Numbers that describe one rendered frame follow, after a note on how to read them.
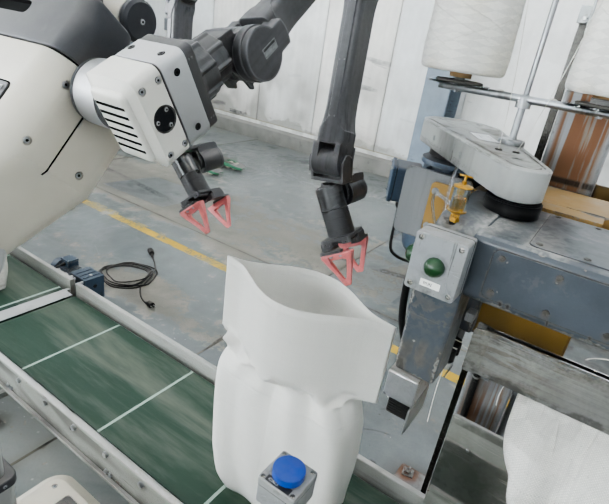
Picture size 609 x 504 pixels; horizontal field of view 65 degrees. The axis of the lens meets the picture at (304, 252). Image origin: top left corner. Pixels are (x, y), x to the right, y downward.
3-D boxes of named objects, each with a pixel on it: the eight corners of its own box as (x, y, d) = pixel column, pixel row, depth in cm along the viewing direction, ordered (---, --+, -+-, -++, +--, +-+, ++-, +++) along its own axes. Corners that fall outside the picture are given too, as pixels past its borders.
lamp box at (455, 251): (403, 285, 71) (417, 229, 68) (414, 275, 75) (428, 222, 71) (451, 304, 68) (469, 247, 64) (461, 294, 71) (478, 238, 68)
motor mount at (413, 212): (389, 230, 117) (404, 165, 111) (400, 224, 122) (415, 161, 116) (507, 271, 104) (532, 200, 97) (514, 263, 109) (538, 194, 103)
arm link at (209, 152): (158, 136, 122) (172, 128, 115) (197, 126, 129) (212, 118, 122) (175, 182, 124) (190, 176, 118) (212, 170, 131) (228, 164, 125)
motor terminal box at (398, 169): (382, 210, 118) (391, 164, 114) (382, 198, 127) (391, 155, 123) (416, 217, 117) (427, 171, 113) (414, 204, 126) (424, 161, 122)
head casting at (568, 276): (391, 366, 82) (434, 201, 70) (439, 312, 101) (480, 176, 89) (582, 461, 68) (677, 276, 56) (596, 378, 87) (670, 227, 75)
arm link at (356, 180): (308, 151, 99) (343, 156, 94) (340, 144, 107) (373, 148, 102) (308, 208, 103) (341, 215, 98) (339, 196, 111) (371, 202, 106)
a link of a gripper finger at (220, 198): (243, 220, 126) (226, 188, 126) (228, 223, 120) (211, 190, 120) (224, 231, 129) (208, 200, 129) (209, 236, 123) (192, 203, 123)
